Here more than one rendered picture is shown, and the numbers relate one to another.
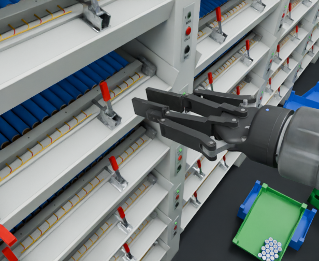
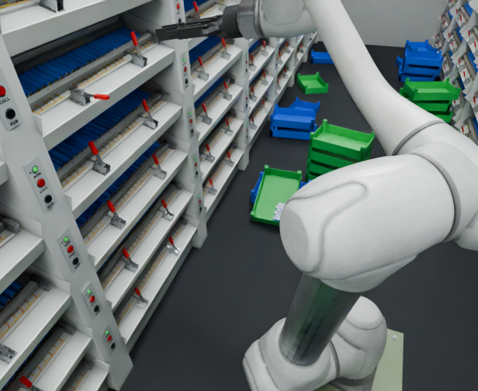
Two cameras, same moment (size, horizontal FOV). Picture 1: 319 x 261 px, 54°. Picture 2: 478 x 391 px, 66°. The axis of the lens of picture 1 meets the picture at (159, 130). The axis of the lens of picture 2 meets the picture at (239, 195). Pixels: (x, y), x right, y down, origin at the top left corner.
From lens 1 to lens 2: 0.67 m
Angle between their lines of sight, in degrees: 14
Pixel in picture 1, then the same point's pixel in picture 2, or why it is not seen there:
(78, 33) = not seen: outside the picture
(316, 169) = (254, 18)
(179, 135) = (188, 32)
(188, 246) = (215, 231)
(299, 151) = (245, 13)
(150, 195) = (174, 157)
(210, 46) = not seen: hidden behind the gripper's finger
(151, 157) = (170, 112)
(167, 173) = (183, 134)
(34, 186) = (105, 89)
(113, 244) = (154, 185)
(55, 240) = (116, 153)
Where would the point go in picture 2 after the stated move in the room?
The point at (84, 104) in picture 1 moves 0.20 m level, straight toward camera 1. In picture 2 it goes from (120, 51) to (150, 71)
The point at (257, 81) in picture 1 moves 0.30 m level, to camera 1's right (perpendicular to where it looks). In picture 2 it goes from (240, 81) to (292, 74)
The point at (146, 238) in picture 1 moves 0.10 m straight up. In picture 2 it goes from (178, 203) to (174, 184)
